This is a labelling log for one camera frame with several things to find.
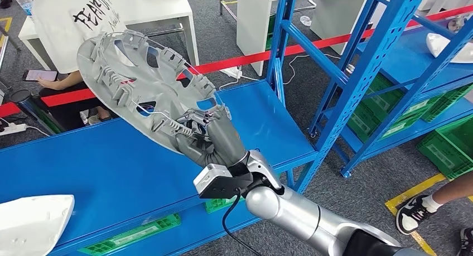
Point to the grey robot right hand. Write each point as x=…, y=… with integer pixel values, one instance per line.
x=225, y=143

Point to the grey plastic wheel cover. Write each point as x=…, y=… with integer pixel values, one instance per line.
x=456, y=24
x=155, y=88

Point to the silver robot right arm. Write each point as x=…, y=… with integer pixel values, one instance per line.
x=288, y=213

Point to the blue metal shelf rack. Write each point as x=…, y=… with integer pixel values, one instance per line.
x=414, y=66
x=92, y=165

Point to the white curved plastic part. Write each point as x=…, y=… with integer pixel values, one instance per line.
x=33, y=224
x=443, y=47

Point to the red barrier belt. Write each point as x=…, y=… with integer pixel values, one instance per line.
x=258, y=57

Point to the white desk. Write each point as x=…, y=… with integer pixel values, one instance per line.
x=166, y=6
x=251, y=29

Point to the smartphone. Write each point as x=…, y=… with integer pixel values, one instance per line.
x=40, y=75

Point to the person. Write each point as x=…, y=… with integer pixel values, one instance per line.
x=410, y=213
x=66, y=25

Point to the white power strip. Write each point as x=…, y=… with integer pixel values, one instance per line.
x=14, y=128

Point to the clear plastic water bottle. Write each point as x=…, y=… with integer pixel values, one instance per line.
x=24, y=1

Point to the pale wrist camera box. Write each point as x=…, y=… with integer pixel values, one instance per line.
x=218, y=186

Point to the black barrier post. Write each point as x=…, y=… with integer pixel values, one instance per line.
x=33, y=110

